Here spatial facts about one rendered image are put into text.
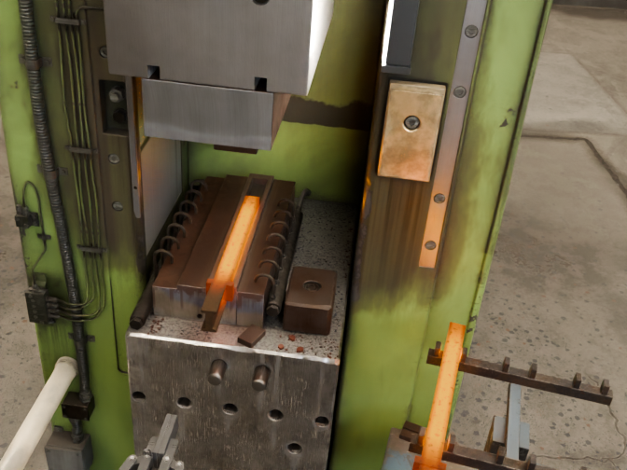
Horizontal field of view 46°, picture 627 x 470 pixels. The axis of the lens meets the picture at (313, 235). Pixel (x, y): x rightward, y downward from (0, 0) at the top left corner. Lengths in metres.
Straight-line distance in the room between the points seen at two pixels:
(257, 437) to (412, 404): 0.37
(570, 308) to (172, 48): 2.35
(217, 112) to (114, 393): 0.83
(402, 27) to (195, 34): 0.31
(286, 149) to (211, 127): 0.55
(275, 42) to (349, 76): 0.53
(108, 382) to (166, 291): 0.45
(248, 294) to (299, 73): 0.42
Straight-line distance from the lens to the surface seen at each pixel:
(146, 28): 1.13
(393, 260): 1.40
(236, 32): 1.09
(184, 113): 1.16
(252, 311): 1.33
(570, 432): 2.64
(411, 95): 1.23
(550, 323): 3.06
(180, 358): 1.35
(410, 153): 1.27
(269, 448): 1.47
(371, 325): 1.50
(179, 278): 1.36
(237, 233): 1.43
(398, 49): 1.19
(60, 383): 1.68
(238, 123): 1.14
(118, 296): 1.58
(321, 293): 1.33
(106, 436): 1.87
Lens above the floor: 1.78
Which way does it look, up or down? 33 degrees down
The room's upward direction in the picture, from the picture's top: 5 degrees clockwise
